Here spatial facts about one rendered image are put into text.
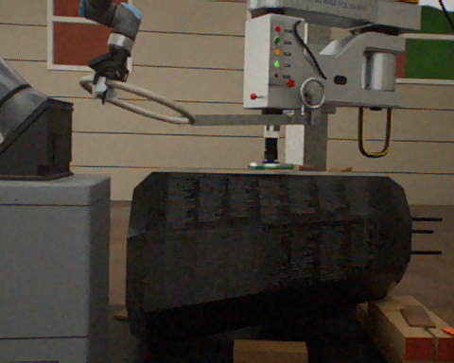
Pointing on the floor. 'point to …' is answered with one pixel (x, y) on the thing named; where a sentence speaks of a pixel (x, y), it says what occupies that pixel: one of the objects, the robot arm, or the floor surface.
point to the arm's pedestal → (47, 269)
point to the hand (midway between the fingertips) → (97, 98)
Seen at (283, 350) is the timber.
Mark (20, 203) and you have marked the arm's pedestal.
